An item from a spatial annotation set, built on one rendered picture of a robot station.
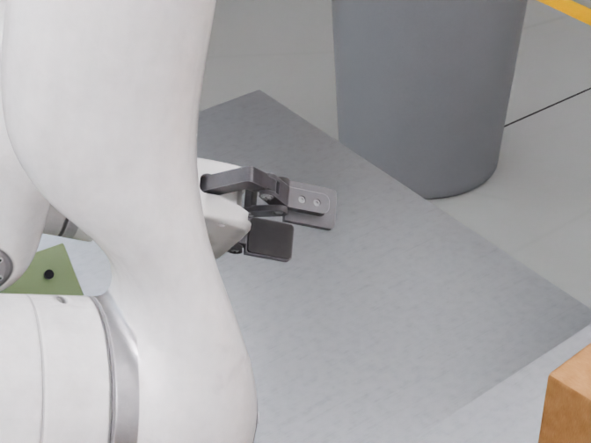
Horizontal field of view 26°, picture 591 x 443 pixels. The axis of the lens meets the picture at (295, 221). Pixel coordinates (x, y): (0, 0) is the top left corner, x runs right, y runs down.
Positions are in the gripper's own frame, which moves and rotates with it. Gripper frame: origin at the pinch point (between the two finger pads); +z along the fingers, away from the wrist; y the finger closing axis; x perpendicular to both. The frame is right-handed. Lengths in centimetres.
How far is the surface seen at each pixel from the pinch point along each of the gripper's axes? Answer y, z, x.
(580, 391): 23.0, 10.8, -15.6
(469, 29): -124, 77, 95
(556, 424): 19.7, 11.1, -17.1
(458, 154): -150, 88, 79
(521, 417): -13.2, 27.4, -9.4
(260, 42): -219, 60, 132
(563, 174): -155, 119, 82
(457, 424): -14.7, 21.7, -10.7
